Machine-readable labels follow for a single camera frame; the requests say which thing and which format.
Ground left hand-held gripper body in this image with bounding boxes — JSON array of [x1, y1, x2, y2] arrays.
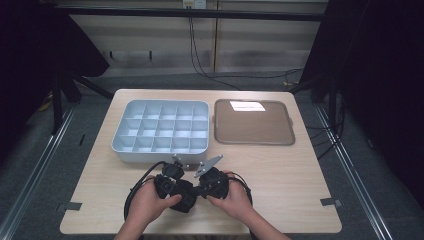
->
[[153, 154, 190, 200]]

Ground black metal stand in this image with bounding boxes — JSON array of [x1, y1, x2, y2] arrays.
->
[[49, 73, 114, 136], [286, 76, 338, 134]]

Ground black curtain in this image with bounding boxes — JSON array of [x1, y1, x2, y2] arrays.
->
[[0, 0, 111, 161], [299, 0, 424, 208]]

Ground metal floor rail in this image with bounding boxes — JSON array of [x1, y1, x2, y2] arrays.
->
[[0, 106, 76, 240], [314, 104, 394, 240]]

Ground black horizontal metal bar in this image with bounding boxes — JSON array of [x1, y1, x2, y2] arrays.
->
[[39, 6, 329, 23]]

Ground white paper label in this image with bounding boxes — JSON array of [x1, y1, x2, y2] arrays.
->
[[229, 100, 267, 112]]

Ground person's right hand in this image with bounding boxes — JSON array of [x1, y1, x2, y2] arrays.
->
[[206, 170, 254, 221]]

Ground right hand-held gripper black cable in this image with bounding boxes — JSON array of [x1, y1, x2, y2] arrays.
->
[[229, 172, 254, 206]]

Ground white wall socket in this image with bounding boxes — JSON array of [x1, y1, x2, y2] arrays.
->
[[182, 0, 208, 10]]

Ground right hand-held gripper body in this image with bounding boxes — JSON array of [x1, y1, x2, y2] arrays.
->
[[193, 154, 231, 200]]

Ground black hanging power cable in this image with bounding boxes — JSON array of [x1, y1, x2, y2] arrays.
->
[[188, 16, 304, 91]]

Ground grey tape strip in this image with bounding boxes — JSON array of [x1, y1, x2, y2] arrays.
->
[[319, 197, 343, 208], [56, 201, 83, 212]]

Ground brown square tray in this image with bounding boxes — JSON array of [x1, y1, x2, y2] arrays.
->
[[213, 98, 296, 147]]

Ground white divided organizer box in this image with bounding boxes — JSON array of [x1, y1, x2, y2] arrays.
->
[[111, 99, 211, 165]]

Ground person's left hand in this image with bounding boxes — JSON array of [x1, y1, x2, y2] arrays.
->
[[127, 175, 183, 228]]

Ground black floor cables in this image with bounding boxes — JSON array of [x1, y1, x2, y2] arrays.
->
[[306, 96, 346, 159]]

